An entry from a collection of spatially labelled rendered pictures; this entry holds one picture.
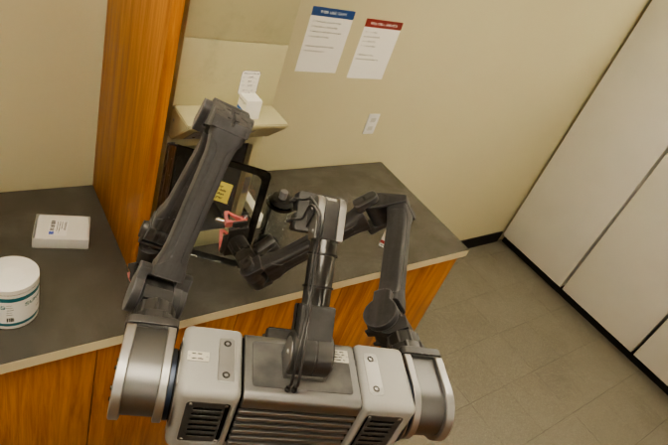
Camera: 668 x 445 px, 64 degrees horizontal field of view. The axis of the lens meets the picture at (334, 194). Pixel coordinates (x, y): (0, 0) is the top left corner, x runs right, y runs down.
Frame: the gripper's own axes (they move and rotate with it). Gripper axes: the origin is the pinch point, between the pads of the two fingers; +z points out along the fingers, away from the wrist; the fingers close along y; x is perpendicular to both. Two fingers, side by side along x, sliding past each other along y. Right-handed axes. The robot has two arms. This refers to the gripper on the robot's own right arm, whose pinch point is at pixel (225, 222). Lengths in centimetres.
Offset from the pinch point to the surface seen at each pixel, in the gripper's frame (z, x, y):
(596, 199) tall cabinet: 18, -295, -42
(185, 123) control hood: 7.7, 14.7, 30.9
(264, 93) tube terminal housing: 17.6, -13.2, 34.9
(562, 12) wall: 64, -213, 63
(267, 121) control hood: 7.9, -10.5, 31.0
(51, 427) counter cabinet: -11, 49, -67
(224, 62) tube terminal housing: 17.4, 2.4, 44.7
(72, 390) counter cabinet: -11, 43, -50
